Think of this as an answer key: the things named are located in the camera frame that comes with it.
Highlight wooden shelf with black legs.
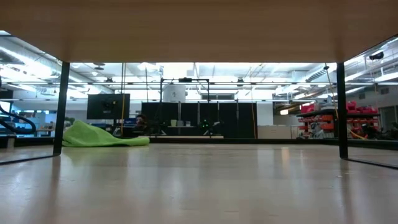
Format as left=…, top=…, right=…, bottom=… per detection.
left=0, top=0, right=398, bottom=170

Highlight white cylindrical tank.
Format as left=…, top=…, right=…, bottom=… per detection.
left=162, top=84, right=187, bottom=104

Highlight person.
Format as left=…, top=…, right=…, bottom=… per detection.
left=134, top=113, right=150, bottom=132

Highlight beige cardboard boxes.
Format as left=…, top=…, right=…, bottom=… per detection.
left=257, top=124, right=300, bottom=140

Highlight black monitor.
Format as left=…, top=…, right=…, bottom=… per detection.
left=86, top=93, right=131, bottom=121

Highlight green microfibre cloth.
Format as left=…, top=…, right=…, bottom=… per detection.
left=61, top=119, right=151, bottom=147

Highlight rack with red bins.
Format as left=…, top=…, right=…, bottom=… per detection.
left=296, top=99, right=381, bottom=140

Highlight yellow slanted pole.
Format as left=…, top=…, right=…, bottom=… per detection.
left=323, top=64, right=340, bottom=121

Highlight black ceiling device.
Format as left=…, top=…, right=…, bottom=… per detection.
left=368, top=51, right=386, bottom=61

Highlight thin yellow hanging cord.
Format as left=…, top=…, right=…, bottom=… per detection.
left=120, top=63, right=126, bottom=136

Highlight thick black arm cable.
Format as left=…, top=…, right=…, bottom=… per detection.
left=0, top=104, right=38, bottom=136

